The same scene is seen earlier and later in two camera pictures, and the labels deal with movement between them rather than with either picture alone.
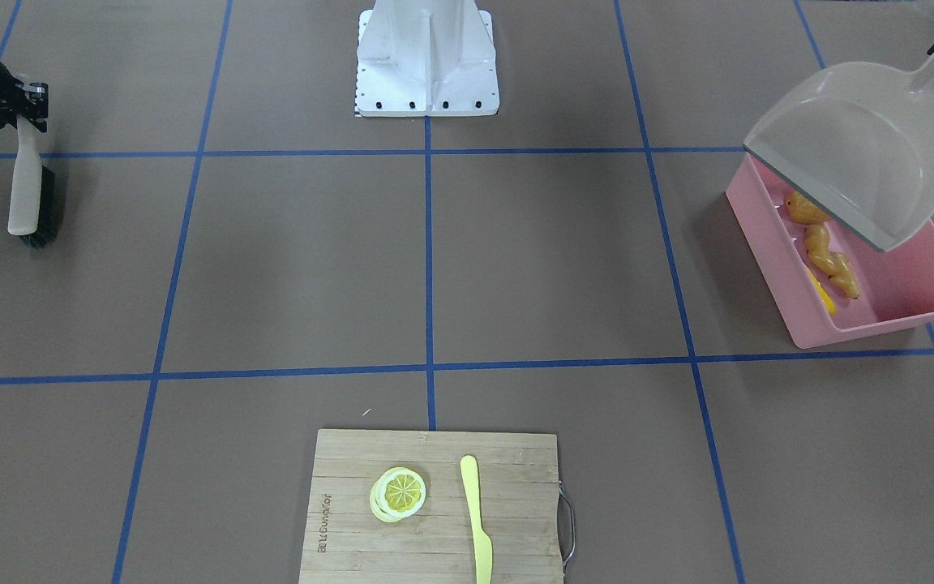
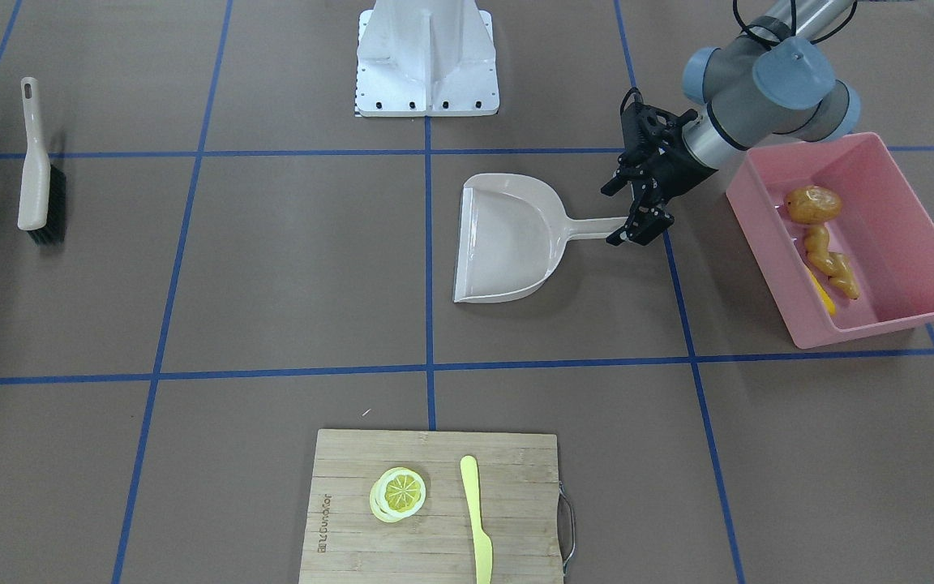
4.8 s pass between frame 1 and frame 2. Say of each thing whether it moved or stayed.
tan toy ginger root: stayed
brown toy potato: stayed
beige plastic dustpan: moved
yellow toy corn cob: stayed
